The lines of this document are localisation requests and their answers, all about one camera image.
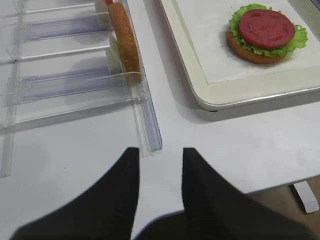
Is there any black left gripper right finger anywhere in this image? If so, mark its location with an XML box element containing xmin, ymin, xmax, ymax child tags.
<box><xmin>181</xmin><ymin>148</ymin><xmax>318</xmax><ymax>240</ymax></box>

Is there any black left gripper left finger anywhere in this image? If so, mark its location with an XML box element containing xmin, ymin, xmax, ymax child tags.
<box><xmin>11</xmin><ymin>147</ymin><xmax>140</xmax><ymax>240</ymax></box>

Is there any red tomato slice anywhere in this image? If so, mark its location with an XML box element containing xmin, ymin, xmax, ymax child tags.
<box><xmin>238</xmin><ymin>9</ymin><xmax>296</xmax><ymax>50</ymax></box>

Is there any brown bread slice upright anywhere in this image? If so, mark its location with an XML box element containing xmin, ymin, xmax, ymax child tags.
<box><xmin>105</xmin><ymin>0</ymin><xmax>142</xmax><ymax>85</ymax></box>

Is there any green lettuce leaf on bun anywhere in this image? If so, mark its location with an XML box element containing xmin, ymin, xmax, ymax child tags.
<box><xmin>228</xmin><ymin>3</ymin><xmax>308</xmax><ymax>57</ymax></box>

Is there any white table leg foot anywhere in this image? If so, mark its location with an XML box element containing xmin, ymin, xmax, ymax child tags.
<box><xmin>289</xmin><ymin>181</ymin><xmax>320</xmax><ymax>214</ymax></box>

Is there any white tray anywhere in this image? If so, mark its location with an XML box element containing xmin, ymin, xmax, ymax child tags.
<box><xmin>160</xmin><ymin>0</ymin><xmax>320</xmax><ymax>111</ymax></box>

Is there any clear acrylic rack left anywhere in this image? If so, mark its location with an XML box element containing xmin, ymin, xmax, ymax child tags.
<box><xmin>0</xmin><ymin>0</ymin><xmax>163</xmax><ymax>178</ymax></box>

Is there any brown bottom bun slice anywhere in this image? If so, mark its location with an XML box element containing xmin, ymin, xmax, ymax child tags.
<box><xmin>226</xmin><ymin>30</ymin><xmax>284</xmax><ymax>65</ymax></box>

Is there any white paper tray liner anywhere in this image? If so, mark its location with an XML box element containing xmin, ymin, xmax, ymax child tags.
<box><xmin>176</xmin><ymin>0</ymin><xmax>320</xmax><ymax>84</ymax></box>

